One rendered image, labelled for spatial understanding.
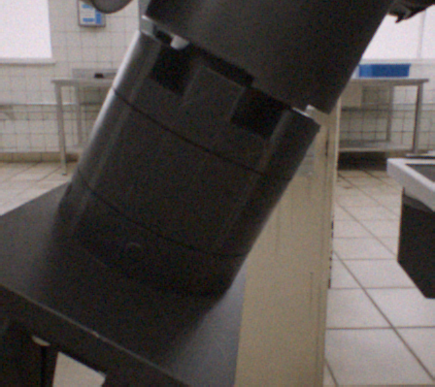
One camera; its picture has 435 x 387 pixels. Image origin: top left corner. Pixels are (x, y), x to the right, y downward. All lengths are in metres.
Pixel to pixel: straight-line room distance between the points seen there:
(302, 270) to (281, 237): 0.09
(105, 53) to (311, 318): 4.10
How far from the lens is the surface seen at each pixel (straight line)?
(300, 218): 0.95
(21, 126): 5.11
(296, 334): 1.07
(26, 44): 5.15
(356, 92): 4.37
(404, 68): 4.62
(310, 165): 0.90
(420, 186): 0.39
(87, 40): 4.87
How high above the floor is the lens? 0.90
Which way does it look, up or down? 11 degrees down
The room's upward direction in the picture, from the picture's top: straight up
